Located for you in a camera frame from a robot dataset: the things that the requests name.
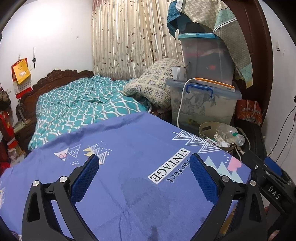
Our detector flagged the beige round trash bin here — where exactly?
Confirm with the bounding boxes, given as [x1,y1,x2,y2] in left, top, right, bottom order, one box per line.
[199,121,236,154]

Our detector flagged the clear plastic bottle green label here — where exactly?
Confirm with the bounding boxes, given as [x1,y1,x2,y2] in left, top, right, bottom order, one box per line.
[217,128,245,146]

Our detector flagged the cluttered metal shelf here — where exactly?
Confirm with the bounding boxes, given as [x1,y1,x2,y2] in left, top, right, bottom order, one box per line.
[1,87,26,175]

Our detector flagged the blue vintage print bedsheet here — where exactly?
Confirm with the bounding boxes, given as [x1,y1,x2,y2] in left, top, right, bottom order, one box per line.
[1,113,250,240]

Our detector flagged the red orange gift bag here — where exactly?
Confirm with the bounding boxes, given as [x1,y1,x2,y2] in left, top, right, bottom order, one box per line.
[235,99,262,126]

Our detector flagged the orange white flat device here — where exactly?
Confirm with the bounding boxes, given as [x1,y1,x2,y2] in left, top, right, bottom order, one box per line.
[195,78,235,92]

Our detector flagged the carved wooden headboard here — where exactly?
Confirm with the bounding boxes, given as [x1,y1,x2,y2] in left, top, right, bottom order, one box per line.
[16,70,94,154]

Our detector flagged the teal patterned quilt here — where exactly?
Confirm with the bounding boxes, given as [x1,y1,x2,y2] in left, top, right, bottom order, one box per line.
[28,75,152,151]

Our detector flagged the white power adapter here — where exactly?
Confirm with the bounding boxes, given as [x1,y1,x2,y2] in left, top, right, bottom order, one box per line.
[171,66,187,81]

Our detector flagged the grey checkered folded blanket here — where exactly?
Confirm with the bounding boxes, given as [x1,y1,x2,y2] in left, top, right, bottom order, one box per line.
[122,58,185,110]

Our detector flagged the clear storage box teal lid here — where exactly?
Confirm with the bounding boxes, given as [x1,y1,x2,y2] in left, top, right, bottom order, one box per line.
[178,33,234,85]

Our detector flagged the teal beige draped cloth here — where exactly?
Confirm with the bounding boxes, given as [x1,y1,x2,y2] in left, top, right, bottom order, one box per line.
[166,1,253,88]

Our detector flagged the beige leaf pattern curtain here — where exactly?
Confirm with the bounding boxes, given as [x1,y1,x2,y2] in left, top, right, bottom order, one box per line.
[91,0,183,80]

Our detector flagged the clear storage box blue handle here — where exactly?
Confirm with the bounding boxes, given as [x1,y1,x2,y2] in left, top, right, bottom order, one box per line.
[166,79,242,133]

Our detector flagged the white charging cable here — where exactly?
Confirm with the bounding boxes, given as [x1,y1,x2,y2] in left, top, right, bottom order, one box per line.
[176,77,197,129]

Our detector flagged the red yellow wall calendar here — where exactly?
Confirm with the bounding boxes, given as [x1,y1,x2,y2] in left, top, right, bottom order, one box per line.
[11,58,32,99]

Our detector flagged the hanging keys on wall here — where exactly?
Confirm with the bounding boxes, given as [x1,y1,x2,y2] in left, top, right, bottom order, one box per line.
[32,48,37,68]

